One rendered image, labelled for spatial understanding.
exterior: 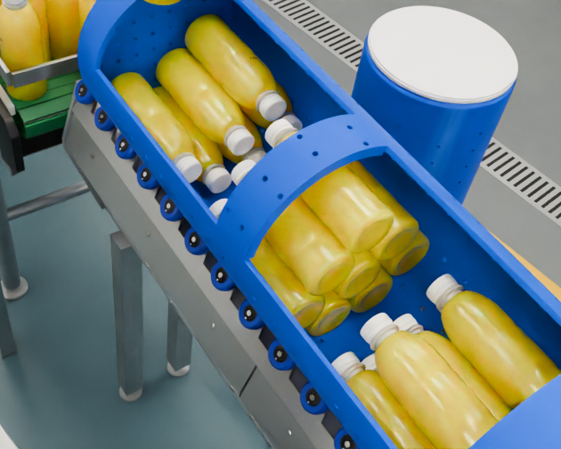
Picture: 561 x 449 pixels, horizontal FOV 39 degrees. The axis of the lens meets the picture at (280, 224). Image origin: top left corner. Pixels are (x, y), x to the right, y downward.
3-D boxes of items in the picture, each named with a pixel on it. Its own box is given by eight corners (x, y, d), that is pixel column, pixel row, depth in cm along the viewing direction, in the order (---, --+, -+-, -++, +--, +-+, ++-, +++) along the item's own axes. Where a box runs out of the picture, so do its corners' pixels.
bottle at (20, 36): (35, 71, 147) (22, -20, 133) (55, 93, 144) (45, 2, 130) (-1, 85, 143) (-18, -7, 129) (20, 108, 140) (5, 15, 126)
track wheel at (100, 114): (114, 113, 130) (123, 117, 131) (102, 97, 132) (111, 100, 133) (100, 134, 131) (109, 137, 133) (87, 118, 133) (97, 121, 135)
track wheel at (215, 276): (238, 274, 111) (246, 275, 113) (221, 252, 114) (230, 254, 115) (219, 297, 113) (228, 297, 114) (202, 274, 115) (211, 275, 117)
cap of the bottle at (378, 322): (400, 323, 94) (390, 313, 95) (386, 322, 91) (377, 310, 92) (378, 346, 95) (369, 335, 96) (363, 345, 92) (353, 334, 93)
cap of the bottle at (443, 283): (439, 292, 95) (429, 282, 96) (432, 310, 98) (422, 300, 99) (462, 279, 97) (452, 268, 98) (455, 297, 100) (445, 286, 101)
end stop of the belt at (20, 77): (14, 88, 136) (12, 74, 134) (12, 85, 136) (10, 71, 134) (215, 30, 154) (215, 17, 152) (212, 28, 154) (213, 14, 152)
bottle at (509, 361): (549, 419, 84) (430, 289, 93) (529, 446, 89) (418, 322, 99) (595, 386, 87) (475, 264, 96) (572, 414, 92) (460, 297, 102)
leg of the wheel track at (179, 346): (174, 381, 210) (182, 226, 163) (163, 364, 212) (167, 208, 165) (192, 371, 212) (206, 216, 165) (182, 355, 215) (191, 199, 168)
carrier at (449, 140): (424, 331, 212) (350, 263, 224) (548, 69, 146) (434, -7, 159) (350, 389, 198) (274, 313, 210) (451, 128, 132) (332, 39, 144)
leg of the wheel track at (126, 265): (126, 405, 203) (119, 252, 156) (115, 388, 206) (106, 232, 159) (146, 395, 206) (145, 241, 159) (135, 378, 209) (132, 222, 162)
